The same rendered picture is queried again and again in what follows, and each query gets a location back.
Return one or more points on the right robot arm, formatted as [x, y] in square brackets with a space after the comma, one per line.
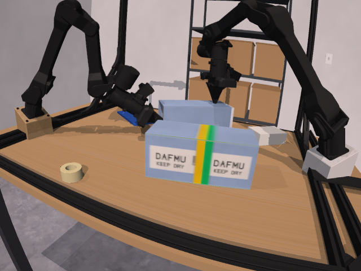
[68, 13]

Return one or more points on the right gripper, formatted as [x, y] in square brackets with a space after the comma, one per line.
[147, 113]

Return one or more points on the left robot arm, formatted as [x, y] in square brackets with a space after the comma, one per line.
[320, 107]

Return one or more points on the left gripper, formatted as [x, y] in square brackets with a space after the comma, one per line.
[218, 71]

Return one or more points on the beige roll of masking tape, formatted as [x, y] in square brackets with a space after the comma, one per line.
[74, 175]

